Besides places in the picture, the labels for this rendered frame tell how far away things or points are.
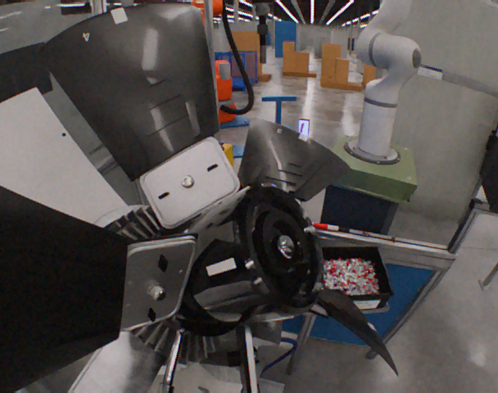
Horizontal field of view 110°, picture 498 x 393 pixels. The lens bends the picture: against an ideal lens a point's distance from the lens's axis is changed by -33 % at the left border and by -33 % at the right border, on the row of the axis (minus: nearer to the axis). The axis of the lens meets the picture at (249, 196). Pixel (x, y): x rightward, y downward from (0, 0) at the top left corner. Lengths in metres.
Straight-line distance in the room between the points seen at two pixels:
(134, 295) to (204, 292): 0.06
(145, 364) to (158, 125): 0.26
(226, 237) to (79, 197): 0.31
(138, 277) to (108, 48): 0.25
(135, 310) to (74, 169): 0.31
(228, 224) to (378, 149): 0.79
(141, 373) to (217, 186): 0.22
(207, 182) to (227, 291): 0.11
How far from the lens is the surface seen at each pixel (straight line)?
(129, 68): 0.31
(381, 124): 0.91
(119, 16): 0.38
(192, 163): 0.26
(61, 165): 0.47
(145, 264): 0.18
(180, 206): 0.26
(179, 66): 0.30
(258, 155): 0.43
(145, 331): 0.31
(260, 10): 0.26
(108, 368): 0.30
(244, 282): 0.18
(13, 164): 0.46
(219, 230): 0.20
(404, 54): 0.83
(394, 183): 0.85
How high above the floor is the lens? 1.38
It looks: 35 degrees down
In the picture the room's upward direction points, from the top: 2 degrees counter-clockwise
